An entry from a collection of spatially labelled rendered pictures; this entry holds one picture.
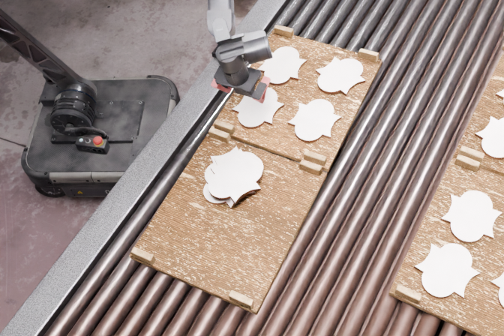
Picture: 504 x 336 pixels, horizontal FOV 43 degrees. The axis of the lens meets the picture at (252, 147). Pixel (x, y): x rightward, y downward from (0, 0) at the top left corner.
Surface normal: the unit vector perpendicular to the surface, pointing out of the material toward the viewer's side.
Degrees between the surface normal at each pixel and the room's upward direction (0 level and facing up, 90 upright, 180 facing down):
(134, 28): 0
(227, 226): 0
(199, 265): 0
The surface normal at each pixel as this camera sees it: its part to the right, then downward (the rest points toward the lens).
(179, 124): -0.10, -0.58
